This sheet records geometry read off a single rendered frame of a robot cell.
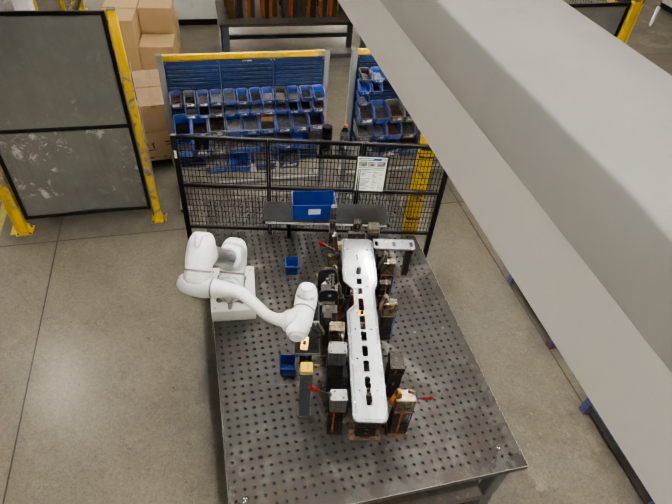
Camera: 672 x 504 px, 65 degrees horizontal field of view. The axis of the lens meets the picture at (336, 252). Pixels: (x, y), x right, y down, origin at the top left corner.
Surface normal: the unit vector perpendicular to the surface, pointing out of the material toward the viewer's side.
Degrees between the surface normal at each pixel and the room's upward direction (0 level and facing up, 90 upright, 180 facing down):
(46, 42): 89
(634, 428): 90
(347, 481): 0
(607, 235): 90
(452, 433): 0
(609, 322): 90
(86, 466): 0
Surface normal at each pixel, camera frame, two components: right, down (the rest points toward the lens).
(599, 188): -0.97, 0.11
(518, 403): 0.07, -0.72
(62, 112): 0.20, 0.72
